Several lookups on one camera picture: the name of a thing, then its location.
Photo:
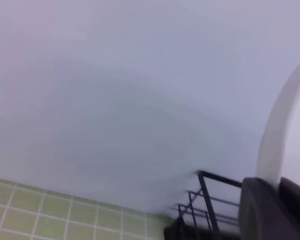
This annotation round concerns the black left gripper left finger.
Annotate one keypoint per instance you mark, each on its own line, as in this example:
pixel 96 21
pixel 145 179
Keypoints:
pixel 262 215

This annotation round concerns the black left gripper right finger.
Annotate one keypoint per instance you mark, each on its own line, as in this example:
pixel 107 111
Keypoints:
pixel 289 193

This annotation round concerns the white round plate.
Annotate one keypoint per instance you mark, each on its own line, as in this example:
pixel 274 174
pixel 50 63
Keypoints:
pixel 271 151

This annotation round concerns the black wire dish rack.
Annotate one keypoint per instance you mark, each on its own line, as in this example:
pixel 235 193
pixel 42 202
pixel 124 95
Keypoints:
pixel 197 220

